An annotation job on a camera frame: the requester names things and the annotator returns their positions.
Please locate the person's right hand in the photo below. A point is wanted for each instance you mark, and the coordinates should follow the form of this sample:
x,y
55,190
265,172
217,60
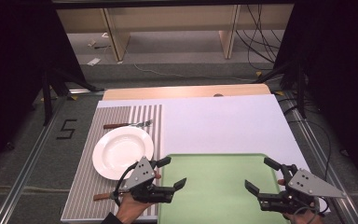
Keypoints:
x,y
301,219

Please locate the black metal stand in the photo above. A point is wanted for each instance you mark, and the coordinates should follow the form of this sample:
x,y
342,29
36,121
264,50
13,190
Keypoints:
x,y
300,84
51,90

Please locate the person's left hand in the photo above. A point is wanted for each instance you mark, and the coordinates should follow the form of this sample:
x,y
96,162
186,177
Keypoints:
x,y
130,208

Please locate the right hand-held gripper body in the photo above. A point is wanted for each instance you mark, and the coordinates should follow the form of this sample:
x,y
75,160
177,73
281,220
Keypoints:
x,y
310,185

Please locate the green cutting mat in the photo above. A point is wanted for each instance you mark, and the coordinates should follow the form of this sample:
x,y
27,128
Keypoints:
x,y
217,186

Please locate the aluminium rail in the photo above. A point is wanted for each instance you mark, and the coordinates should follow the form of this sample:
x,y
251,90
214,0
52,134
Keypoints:
x,y
320,149
28,168

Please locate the light wooden desk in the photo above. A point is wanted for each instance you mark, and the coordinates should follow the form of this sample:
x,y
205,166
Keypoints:
x,y
174,18

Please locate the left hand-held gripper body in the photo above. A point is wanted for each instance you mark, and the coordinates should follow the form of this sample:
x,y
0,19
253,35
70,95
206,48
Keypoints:
x,y
140,174

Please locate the white paper scrap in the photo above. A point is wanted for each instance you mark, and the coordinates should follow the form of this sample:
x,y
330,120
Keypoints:
x,y
93,61

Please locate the white table cover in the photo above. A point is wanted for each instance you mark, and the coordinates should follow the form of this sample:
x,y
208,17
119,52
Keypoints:
x,y
220,124

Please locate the grey striped placemat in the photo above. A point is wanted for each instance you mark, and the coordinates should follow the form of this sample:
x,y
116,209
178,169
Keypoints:
x,y
80,186

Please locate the black curtain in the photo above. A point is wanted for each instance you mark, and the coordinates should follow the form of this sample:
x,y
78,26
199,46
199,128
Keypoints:
x,y
15,62
338,77

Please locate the white round plate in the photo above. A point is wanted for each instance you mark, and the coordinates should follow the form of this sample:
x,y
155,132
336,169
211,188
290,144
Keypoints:
x,y
118,151

